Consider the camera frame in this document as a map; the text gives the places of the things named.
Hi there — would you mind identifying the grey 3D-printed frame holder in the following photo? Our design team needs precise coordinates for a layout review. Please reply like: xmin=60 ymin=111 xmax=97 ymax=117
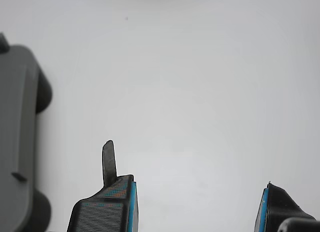
xmin=0 ymin=32 xmax=53 ymax=232

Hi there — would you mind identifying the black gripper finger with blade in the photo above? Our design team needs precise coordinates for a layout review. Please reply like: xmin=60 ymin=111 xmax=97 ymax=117
xmin=66 ymin=140 xmax=139 ymax=232

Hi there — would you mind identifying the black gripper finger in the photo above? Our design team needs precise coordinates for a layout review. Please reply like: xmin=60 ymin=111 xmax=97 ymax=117
xmin=253 ymin=181 xmax=317 ymax=232

